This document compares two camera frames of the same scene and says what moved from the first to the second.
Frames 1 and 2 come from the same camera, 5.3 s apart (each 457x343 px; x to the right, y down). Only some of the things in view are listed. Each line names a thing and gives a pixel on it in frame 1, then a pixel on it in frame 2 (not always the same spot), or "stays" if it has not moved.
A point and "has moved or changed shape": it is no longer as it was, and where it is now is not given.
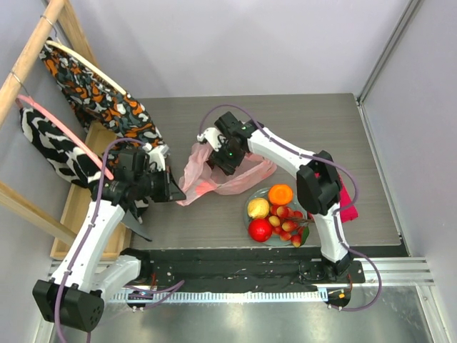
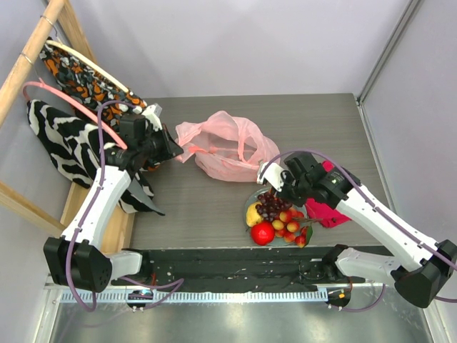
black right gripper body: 224,163 -> 286,189
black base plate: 240,269 stays
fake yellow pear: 258,208 has moved or changed shape
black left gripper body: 158,186 -> 157,148
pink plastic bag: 198,181 has moved or changed shape
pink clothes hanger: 23,98 -> 110,131
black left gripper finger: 174,192 -> 173,148
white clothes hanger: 121,88 stays
